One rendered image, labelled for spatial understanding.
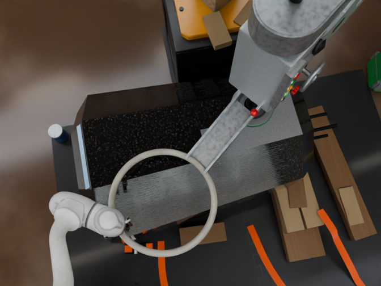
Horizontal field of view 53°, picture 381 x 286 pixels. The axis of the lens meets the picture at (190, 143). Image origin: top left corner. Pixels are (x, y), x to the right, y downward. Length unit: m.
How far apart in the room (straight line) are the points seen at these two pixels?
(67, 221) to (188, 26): 1.31
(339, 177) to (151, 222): 1.40
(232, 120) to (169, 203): 0.54
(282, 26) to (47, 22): 2.53
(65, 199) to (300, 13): 1.02
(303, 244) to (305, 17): 1.80
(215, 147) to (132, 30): 1.66
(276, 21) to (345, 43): 2.19
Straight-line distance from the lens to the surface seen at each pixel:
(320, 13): 1.20
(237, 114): 1.78
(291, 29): 1.15
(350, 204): 2.81
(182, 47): 2.24
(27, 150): 3.03
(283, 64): 1.27
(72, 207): 1.47
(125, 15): 3.29
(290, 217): 2.57
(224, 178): 1.95
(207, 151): 1.79
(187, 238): 2.55
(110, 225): 1.42
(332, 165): 2.83
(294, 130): 1.97
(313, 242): 2.70
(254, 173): 1.99
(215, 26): 2.20
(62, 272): 1.31
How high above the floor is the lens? 2.69
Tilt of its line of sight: 75 degrees down
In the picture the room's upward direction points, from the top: 2 degrees counter-clockwise
